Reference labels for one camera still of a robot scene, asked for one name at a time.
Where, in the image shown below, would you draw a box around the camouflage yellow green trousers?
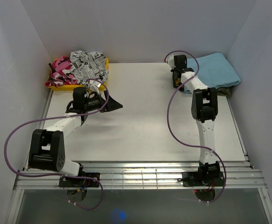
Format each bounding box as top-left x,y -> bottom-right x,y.
217,87 -> 231,97

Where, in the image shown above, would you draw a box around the pink camouflage trousers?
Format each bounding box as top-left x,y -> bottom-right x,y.
45,56 -> 78,88

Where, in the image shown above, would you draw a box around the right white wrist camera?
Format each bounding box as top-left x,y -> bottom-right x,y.
165,54 -> 175,69

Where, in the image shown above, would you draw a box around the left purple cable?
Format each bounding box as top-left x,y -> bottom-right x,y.
4,79 -> 110,210

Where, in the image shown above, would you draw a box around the aluminium rail frame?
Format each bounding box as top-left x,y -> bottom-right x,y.
15,89 -> 272,224

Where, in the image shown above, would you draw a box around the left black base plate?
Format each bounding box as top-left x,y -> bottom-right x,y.
58,173 -> 100,188

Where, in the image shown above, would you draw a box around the yellow plastic tray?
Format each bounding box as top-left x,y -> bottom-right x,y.
49,58 -> 110,92

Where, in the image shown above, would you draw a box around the light blue trousers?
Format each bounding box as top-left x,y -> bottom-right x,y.
187,53 -> 241,90

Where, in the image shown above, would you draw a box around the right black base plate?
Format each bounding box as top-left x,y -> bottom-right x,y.
178,172 -> 225,187

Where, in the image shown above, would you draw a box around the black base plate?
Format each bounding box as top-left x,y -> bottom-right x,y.
58,173 -> 100,188
178,172 -> 225,187

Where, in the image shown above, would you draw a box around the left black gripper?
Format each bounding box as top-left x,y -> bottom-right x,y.
84,91 -> 122,113

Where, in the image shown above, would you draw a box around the white black print trousers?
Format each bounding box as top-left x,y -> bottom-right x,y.
70,50 -> 108,87

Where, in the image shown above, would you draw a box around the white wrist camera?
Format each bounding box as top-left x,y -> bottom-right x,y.
89,80 -> 101,94
165,54 -> 175,69

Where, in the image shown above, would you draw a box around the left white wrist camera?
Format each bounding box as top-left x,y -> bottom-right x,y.
89,80 -> 101,94

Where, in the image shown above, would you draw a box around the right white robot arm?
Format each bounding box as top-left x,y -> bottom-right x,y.
165,54 -> 221,186

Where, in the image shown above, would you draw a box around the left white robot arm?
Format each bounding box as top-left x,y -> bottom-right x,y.
29,87 -> 123,187

